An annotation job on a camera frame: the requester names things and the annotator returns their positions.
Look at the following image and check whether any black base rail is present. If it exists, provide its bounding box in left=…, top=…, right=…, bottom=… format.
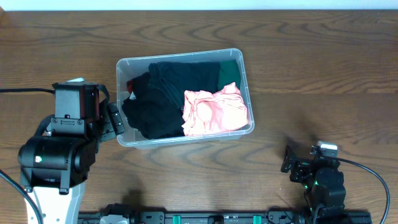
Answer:
left=77, top=203, right=306, bottom=224

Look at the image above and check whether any green garment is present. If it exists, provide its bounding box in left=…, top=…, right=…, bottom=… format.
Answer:
left=217, top=60, right=241, bottom=90

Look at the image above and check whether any dark teal shirt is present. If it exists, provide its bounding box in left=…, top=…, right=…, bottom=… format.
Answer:
left=149, top=62, right=220, bottom=109

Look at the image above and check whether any pink garment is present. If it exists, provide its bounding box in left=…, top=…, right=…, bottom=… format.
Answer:
left=182, top=82, right=249, bottom=136

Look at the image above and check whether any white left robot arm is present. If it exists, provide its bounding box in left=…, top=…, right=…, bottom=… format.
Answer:
left=18, top=80, right=124, bottom=223

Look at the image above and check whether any clear plastic storage bin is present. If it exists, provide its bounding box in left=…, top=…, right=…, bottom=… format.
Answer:
left=116, top=48, right=255, bottom=149

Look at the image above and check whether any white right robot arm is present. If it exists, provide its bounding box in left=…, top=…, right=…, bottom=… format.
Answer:
left=280, top=141, right=372, bottom=224

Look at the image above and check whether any red navy plaid shirt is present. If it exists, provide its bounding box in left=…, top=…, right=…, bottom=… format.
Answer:
left=126, top=79, right=134, bottom=94

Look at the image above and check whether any black garment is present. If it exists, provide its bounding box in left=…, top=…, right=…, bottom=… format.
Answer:
left=121, top=72, right=184, bottom=139

